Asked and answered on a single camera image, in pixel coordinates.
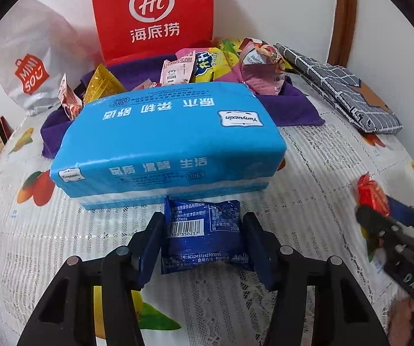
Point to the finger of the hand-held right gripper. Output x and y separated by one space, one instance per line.
408 211
376 225

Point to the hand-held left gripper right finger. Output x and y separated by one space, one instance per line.
259 256

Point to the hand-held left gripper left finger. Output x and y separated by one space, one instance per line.
149 250

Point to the red snack packet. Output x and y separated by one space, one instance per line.
372 194

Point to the dark blue snack packet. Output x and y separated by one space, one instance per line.
203 238

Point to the purple towel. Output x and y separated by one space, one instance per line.
293 108

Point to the panda print snack packet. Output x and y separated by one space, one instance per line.
262 68

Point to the person's right hand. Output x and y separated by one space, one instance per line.
406 313

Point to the blue tissue pack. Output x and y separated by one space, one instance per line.
163 140

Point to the grey checked cloth bag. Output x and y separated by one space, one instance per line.
343 90

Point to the long pink berry packet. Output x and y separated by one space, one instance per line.
70 101

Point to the yellow gold snack packet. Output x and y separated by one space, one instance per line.
102 84

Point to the light pink snack packet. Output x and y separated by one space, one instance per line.
176 72

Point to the pink and yellow snack bag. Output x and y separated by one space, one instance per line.
210 66

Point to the yellow chip bag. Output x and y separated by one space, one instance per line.
228 48

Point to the white plastic bag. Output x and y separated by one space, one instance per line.
48 50

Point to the red paper bag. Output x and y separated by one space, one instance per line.
153 14

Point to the wooden door frame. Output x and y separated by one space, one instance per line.
343 18

